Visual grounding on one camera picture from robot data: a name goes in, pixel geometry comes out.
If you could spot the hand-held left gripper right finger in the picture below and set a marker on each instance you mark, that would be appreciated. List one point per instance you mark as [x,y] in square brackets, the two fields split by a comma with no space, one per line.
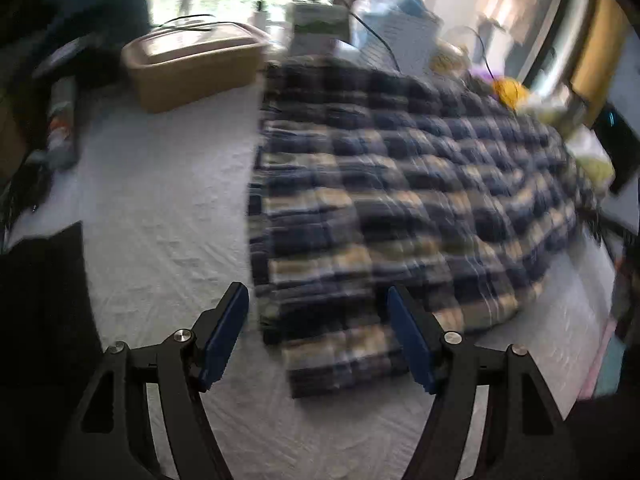
[410,340]

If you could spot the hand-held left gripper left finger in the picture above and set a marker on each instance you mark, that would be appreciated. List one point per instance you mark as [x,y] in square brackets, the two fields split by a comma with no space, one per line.
[222,335]

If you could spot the spray can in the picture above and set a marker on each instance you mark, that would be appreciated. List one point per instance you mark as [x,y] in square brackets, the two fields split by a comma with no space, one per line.
[62,125]

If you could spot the purple yellow packet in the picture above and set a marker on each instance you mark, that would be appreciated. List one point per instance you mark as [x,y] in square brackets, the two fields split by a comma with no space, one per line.
[510,91]

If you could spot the dark cloth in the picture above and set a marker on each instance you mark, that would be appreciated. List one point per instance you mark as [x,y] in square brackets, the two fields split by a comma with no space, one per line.
[40,310]

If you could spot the yellow curtain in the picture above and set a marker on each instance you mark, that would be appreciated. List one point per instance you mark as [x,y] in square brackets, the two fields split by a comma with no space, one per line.
[597,45]

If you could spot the white green milk carton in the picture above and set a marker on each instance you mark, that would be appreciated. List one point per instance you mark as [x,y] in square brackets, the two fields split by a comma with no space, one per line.
[317,27]

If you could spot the plaid pants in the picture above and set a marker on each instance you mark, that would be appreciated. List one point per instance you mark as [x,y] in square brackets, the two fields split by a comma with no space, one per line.
[400,200]

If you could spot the beige lidded storage box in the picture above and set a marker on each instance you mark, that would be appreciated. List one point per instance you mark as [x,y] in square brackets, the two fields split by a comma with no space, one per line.
[195,70]

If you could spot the yellow tissue pack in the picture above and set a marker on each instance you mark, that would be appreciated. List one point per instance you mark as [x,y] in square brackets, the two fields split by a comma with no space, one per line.
[597,167]

